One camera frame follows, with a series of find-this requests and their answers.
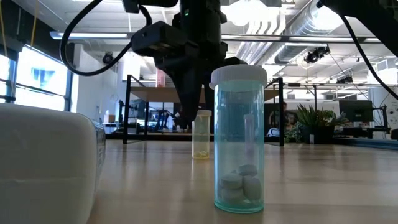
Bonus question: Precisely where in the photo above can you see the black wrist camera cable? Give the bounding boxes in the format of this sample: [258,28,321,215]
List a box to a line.
[59,0,153,77]

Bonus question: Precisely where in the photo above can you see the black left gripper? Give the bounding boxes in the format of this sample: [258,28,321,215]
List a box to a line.
[154,0,247,133]

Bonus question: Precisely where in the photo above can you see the yellow hanging strap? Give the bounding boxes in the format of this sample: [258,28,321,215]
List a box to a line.
[30,0,40,47]
[0,0,7,58]

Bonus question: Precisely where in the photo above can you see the black ceiling camera rig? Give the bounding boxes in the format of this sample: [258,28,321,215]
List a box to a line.
[303,45,331,65]

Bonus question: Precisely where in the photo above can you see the black computer monitor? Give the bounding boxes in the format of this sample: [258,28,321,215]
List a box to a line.
[338,99,374,123]

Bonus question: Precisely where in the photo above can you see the square white labelled medicine bottle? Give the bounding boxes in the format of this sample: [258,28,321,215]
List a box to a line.
[0,103,106,224]

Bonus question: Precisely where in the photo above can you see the wooden shelf black metal legs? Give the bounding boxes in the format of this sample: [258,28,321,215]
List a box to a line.
[123,74,285,147]

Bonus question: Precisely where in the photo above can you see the teal pill bottle white cap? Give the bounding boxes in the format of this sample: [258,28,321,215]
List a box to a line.
[208,64,268,215]

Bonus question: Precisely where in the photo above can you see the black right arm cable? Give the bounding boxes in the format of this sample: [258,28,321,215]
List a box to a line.
[338,14,398,100]

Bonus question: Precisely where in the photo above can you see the long ceiling light bar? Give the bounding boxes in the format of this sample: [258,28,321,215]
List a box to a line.
[221,34,398,44]
[49,30,133,40]

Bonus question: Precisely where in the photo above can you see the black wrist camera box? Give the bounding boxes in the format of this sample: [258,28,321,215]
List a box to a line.
[130,20,200,62]

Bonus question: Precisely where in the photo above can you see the green potted plant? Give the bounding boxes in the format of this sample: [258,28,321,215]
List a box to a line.
[284,104,351,144]

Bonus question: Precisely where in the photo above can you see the large window dark frame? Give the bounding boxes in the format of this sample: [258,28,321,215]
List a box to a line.
[0,43,75,113]

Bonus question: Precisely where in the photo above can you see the yellow pill bottle white cap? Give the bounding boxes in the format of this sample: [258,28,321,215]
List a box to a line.
[192,109,213,160]

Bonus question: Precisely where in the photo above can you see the dark background desk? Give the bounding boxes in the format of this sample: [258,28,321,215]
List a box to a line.
[334,126,392,139]

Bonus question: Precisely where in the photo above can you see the silver ventilation duct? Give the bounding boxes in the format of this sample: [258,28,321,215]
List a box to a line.
[236,0,346,65]

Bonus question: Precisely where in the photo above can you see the black ceiling device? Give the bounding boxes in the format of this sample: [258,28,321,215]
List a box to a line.
[335,74,354,85]

